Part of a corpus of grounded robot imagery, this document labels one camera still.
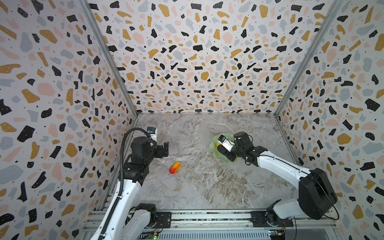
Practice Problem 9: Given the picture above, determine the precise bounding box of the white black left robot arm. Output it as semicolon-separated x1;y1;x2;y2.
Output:
92;137;169;240

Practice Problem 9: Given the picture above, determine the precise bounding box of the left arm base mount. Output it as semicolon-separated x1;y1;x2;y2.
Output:
135;203;172;229

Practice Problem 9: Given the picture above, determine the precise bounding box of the black corrugated cable hose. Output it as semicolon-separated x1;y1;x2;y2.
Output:
97;127;151;240

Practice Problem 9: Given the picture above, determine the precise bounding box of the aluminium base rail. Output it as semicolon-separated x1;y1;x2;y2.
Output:
82;208;338;233

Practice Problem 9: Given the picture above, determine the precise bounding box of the orange red fake mango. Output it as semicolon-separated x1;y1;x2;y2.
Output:
169;162;181;175

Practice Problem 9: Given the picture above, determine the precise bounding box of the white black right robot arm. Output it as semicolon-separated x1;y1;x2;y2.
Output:
217;132;338;226

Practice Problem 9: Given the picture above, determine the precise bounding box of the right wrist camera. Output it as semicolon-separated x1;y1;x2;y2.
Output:
217;135;236;152

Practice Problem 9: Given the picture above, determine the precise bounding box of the white slotted cable duct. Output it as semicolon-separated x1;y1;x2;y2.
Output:
157;230;271;240

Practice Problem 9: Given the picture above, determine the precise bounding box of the aluminium corner post left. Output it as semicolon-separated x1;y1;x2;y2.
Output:
78;0;138;119

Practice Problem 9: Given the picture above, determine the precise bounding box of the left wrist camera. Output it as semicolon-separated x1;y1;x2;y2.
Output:
147;127;157;141

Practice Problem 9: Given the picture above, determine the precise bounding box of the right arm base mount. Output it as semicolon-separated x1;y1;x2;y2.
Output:
251;200;294;228

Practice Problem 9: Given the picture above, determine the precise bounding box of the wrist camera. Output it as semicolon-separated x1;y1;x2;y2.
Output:
217;135;236;152
147;127;157;141

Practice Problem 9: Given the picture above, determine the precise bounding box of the light green wavy fruit bowl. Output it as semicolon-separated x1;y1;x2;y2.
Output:
209;133;235;164

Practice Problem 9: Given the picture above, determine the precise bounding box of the aluminium corner post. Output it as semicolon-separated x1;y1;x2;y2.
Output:
78;0;138;119
274;0;343;119

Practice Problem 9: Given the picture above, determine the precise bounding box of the aluminium corner post right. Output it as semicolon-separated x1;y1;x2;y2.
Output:
274;0;343;119

